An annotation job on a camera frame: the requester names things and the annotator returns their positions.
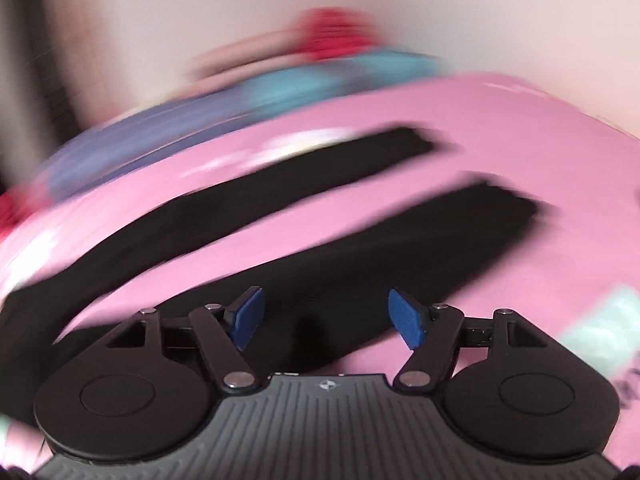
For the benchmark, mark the pink floral bed sheet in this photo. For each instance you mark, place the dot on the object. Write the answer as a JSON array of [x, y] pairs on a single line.
[[546, 384]]

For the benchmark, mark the folded red blanket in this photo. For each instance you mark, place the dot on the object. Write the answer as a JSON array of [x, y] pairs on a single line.
[[325, 33]]

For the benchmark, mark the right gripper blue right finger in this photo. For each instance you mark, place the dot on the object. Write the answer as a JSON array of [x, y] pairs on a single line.
[[432, 335]]

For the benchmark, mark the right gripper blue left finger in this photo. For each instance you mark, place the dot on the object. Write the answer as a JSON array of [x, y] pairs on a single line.
[[222, 333]]

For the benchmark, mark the blue plaid teal quilt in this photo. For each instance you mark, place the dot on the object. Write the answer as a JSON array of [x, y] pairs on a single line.
[[105, 153]]

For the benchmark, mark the black pants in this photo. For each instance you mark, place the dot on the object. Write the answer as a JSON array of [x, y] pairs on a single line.
[[321, 303]]

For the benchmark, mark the red cloth pile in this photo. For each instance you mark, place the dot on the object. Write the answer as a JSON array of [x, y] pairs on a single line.
[[15, 208]]

